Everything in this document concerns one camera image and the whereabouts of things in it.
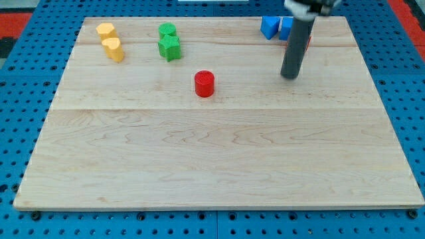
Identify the red cylinder block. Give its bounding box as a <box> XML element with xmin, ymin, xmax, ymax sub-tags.
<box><xmin>194</xmin><ymin>70</ymin><xmax>215</xmax><ymax>98</ymax></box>

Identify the green star block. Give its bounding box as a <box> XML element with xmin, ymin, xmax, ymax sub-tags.
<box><xmin>158</xmin><ymin>35</ymin><xmax>181</xmax><ymax>62</ymax></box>

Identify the blue triangle block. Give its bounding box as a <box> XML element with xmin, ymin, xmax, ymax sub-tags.
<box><xmin>260</xmin><ymin>16</ymin><xmax>281</xmax><ymax>40</ymax></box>

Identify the blue cube block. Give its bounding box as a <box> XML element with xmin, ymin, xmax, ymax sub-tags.
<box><xmin>279</xmin><ymin>17</ymin><xmax>294</xmax><ymax>40</ymax></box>

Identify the yellow heart block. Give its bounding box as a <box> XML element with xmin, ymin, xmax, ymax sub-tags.
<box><xmin>102</xmin><ymin>38</ymin><xmax>124</xmax><ymax>62</ymax></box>

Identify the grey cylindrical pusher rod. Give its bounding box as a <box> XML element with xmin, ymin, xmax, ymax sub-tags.
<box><xmin>280</xmin><ymin>18</ymin><xmax>315</xmax><ymax>80</ymax></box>

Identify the yellow hexagon block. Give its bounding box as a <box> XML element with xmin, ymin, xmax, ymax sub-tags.
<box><xmin>96</xmin><ymin>23</ymin><xmax>118</xmax><ymax>40</ymax></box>

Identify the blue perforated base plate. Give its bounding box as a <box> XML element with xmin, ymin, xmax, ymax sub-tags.
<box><xmin>1</xmin><ymin>0</ymin><xmax>424</xmax><ymax>238</ymax></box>

